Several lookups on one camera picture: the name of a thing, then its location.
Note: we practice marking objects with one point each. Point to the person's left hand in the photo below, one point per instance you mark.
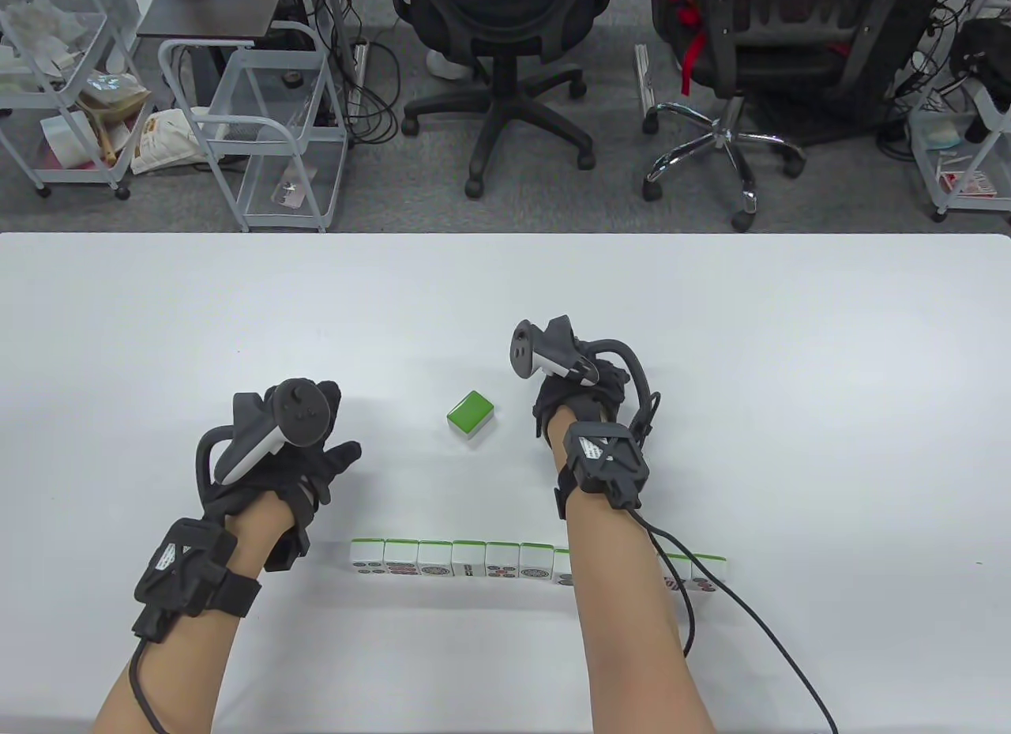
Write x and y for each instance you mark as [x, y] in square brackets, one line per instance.
[296, 481]

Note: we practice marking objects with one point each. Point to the person's right hand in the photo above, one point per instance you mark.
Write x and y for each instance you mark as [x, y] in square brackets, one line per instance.
[576, 398]

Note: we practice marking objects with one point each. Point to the black white handheld controller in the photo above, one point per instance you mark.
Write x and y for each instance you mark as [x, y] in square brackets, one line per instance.
[523, 347]
[300, 412]

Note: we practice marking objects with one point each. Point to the green white mahjong tile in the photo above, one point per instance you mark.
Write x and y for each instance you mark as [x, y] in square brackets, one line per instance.
[471, 412]

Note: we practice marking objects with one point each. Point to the row of mahjong tiles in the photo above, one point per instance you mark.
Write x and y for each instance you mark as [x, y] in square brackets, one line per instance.
[435, 564]

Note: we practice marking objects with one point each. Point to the person's right forearm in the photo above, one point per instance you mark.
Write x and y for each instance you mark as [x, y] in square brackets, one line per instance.
[632, 631]

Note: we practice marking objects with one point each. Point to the person's left forearm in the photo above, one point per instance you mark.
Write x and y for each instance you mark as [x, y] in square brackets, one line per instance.
[170, 679]

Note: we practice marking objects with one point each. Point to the small clear packet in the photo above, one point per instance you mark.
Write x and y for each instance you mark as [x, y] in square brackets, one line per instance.
[288, 193]

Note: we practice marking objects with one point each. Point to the black mesh office chair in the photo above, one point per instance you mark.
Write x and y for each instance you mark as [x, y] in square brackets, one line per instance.
[496, 102]

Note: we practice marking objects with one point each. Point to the white power strip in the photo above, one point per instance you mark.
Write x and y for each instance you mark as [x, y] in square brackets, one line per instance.
[645, 78]
[362, 69]

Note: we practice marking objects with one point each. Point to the printed paper bag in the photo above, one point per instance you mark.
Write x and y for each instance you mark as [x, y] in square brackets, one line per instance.
[162, 141]

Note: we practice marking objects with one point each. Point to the red ribbon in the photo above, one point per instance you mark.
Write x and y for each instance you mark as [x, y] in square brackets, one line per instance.
[698, 45]

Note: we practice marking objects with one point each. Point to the black chrome-base office chair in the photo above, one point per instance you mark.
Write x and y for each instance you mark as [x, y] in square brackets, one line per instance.
[778, 62]

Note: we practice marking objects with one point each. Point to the white paper roll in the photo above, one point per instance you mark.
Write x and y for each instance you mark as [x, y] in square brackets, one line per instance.
[59, 137]

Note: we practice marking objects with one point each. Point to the clear plastic bag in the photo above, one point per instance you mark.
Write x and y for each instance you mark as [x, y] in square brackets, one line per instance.
[110, 94]

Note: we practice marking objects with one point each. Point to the red white box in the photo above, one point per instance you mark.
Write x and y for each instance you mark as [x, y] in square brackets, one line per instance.
[967, 182]

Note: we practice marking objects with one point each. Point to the light blue face mask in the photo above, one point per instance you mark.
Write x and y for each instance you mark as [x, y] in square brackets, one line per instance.
[940, 137]

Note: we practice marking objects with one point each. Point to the dark desk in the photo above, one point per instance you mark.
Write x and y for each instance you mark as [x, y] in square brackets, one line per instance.
[213, 3]

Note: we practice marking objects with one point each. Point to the crumpled white plastic bag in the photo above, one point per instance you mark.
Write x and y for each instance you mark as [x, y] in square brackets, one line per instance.
[35, 23]

